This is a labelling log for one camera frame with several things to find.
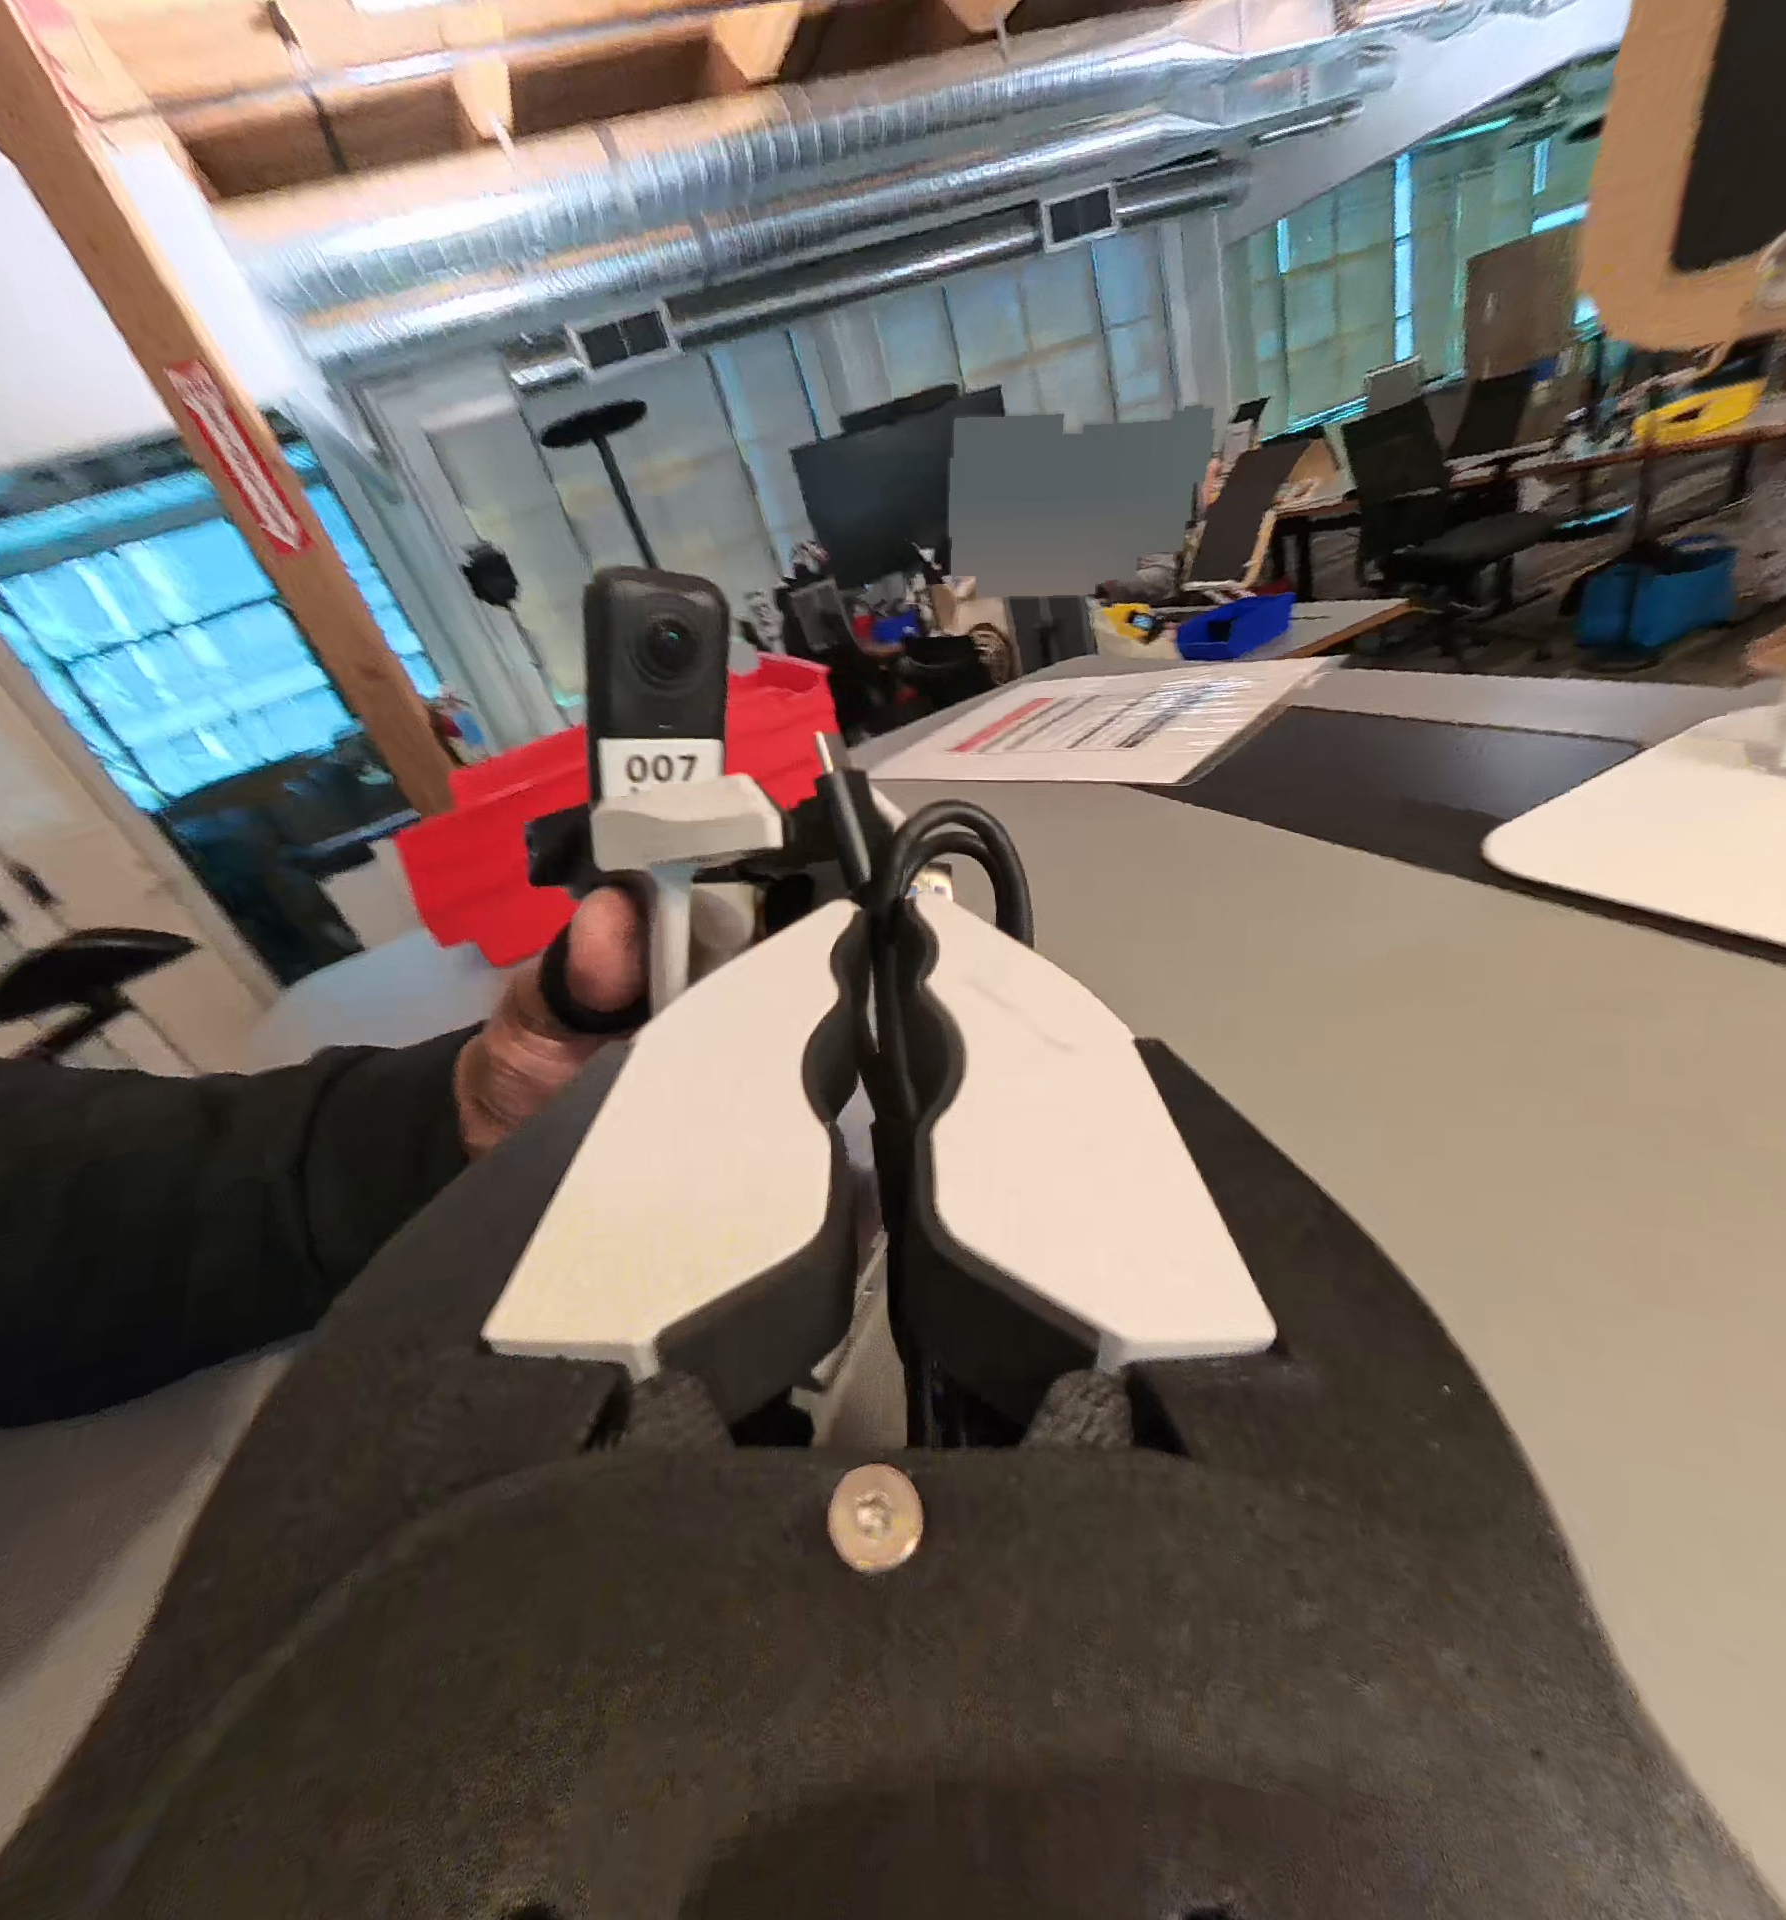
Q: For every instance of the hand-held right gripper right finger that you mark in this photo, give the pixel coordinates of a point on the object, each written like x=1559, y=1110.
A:
x=1089, y=1185

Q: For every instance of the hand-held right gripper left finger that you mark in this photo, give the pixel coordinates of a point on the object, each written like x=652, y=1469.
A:
x=684, y=1185

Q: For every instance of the person's left hand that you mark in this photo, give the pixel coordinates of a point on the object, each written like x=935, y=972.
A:
x=510, y=1080

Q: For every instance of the black floor lamp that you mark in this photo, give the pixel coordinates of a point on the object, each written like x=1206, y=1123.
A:
x=594, y=424

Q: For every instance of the red plastic bin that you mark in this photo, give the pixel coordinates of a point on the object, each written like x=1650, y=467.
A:
x=481, y=855

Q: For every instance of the black monitor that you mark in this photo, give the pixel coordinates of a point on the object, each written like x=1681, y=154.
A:
x=871, y=480

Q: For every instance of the white printed paper sheet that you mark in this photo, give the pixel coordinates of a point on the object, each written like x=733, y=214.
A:
x=1089, y=721

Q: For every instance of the red white warning sign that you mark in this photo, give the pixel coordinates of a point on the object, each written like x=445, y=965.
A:
x=241, y=457

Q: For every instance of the small blue bin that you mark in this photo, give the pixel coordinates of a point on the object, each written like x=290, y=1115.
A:
x=1232, y=627

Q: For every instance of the black office chair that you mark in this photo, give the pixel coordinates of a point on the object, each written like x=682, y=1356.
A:
x=1403, y=465

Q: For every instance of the blue storage tote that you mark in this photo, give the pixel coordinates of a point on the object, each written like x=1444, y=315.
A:
x=1659, y=599

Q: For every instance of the yellow bin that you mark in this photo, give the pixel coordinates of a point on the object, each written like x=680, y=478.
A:
x=1704, y=411

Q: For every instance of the wood framed black board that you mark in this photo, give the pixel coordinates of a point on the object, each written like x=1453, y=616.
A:
x=1764, y=134

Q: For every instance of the black camera on pole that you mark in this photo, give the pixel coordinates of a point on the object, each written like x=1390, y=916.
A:
x=491, y=574

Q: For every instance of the grey rectangular vent duct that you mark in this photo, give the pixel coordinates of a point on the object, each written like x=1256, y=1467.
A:
x=863, y=269

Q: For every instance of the silver round air duct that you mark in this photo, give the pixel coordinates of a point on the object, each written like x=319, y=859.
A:
x=834, y=134

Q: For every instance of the wooden support post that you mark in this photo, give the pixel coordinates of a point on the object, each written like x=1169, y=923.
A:
x=143, y=300

